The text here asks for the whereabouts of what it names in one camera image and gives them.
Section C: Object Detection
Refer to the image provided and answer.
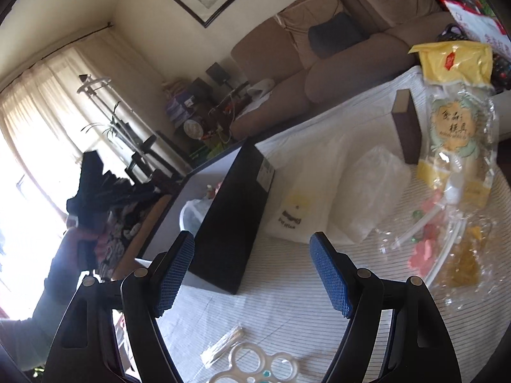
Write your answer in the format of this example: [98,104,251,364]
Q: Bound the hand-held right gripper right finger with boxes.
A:
[309,230,460,383]

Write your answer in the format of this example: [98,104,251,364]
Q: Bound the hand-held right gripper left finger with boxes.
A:
[43,229,196,383]

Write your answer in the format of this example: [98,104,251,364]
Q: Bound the black storage box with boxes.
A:
[136,138,276,296]

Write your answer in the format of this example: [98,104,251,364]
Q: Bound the wooden sticks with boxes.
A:
[202,326,245,365]

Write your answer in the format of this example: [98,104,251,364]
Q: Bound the white plastic scoop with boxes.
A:
[377,203,452,248]

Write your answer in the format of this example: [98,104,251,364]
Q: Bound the pink flower molds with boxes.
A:
[408,223,444,276]

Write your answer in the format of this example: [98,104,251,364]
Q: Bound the white ring tray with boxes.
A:
[208,341,300,383]

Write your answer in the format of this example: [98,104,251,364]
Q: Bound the person's left forearm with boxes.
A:
[0,267,86,372]

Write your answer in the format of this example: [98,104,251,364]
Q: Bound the person's left hand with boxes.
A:
[52,223,112,284]

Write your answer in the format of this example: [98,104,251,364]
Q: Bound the black and white patterned cloth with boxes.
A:
[96,176,160,280]

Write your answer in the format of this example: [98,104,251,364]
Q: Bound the potted plant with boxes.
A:
[82,101,132,148]

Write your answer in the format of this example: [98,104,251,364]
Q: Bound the clear round plastic container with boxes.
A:
[181,197,212,236]

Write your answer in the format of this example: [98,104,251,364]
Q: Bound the dark wooden chair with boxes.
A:
[126,131,188,180]

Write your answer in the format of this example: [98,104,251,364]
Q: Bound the white bag with dog print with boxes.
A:
[263,136,348,244]

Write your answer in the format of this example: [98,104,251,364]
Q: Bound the clear plastic bag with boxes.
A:
[331,146,412,244]

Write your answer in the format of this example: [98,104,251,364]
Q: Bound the cream curtain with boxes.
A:
[0,28,160,248]

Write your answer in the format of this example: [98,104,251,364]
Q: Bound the white floor stand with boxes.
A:
[76,74,136,160]

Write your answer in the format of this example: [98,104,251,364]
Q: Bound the round tin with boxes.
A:
[184,116,206,140]

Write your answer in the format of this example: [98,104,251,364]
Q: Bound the stack of purple boxes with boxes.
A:
[165,88,196,124]

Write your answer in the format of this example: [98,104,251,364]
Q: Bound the clear bag of brown pieces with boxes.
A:
[443,227,485,288]

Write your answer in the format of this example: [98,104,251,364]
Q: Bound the black speaker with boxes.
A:
[205,63,230,86]
[192,79,212,100]

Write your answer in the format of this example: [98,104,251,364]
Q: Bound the small brown box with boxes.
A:
[391,89,423,164]

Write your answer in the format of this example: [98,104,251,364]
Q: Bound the clear packet with green label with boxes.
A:
[415,88,500,208]

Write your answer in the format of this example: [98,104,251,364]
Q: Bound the white cloth on sofa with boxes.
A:
[248,79,276,98]

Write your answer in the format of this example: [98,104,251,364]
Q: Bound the brown sofa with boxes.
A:
[229,0,472,140]

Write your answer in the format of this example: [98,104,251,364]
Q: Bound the dark blue lumbar pillow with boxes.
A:
[308,12,370,58]

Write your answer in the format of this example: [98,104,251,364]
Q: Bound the yellow packet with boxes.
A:
[408,41,496,92]

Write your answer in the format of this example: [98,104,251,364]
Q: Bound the black remote control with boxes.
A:
[493,54,511,88]

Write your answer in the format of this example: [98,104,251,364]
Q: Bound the white bag with red print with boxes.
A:
[443,0,507,49]

